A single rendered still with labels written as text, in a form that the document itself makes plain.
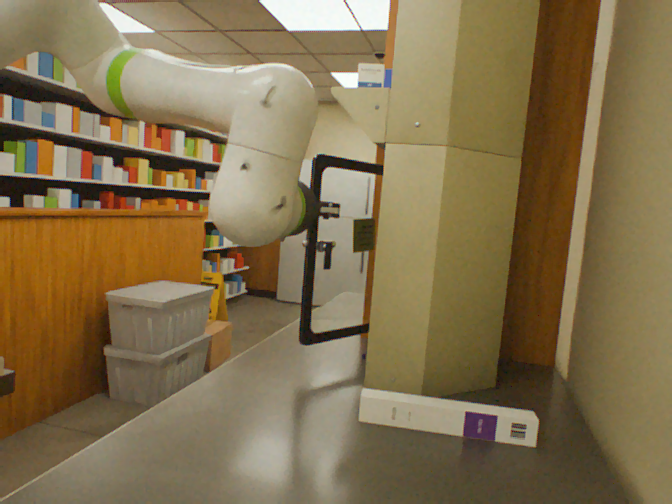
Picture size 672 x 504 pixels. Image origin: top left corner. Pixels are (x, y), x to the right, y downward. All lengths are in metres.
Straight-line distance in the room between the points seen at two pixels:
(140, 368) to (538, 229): 2.49
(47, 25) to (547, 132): 1.04
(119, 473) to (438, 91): 0.77
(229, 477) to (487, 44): 0.83
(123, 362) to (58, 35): 2.52
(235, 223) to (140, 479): 0.33
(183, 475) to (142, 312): 2.45
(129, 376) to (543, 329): 2.51
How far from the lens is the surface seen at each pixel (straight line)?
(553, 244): 1.30
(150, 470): 0.72
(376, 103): 0.95
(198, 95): 0.73
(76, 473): 0.73
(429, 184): 0.92
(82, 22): 0.95
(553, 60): 1.35
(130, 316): 3.17
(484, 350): 1.06
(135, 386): 3.28
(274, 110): 0.62
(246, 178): 0.62
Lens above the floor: 1.29
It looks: 5 degrees down
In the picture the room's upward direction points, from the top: 5 degrees clockwise
